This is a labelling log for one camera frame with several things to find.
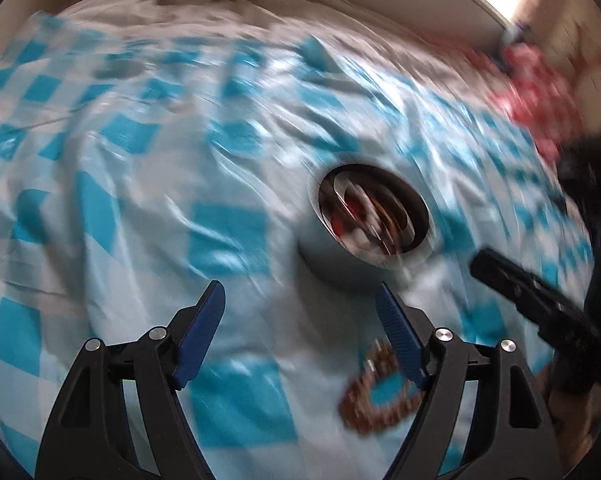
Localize black plastic bag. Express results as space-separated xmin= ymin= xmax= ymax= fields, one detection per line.
xmin=555 ymin=131 xmax=601 ymax=243

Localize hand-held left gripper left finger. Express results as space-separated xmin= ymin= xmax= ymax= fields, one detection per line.
xmin=35 ymin=280 xmax=226 ymax=480

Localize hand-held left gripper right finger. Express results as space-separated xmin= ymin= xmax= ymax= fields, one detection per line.
xmin=375 ymin=282 xmax=563 ymax=480

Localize blue checked plastic sheet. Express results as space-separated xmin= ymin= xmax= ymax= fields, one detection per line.
xmin=0 ymin=10 xmax=596 ymax=480

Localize pile of mixed bracelets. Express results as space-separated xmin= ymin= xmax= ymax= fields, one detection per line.
xmin=329 ymin=182 xmax=413 ymax=257

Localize round metal cup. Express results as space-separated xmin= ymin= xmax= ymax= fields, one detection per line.
xmin=300 ymin=162 xmax=434 ymax=292

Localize person's right hand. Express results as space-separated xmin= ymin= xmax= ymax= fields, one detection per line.
xmin=545 ymin=391 xmax=601 ymax=461

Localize brown wooden bead bracelet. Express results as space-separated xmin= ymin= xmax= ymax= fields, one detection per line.
xmin=337 ymin=342 xmax=427 ymax=433

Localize small blue patterned cloth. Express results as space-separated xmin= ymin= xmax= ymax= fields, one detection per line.
xmin=500 ymin=22 xmax=532 ymax=47

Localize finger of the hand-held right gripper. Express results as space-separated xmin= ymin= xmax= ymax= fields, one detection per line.
xmin=469 ymin=247 xmax=599 ymax=347

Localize pink checked plastic sheet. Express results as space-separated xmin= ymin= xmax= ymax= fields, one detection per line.
xmin=486 ymin=42 xmax=583 ymax=148

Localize striped white bed sheet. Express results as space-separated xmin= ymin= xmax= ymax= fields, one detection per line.
xmin=55 ymin=0 xmax=508 ymax=86

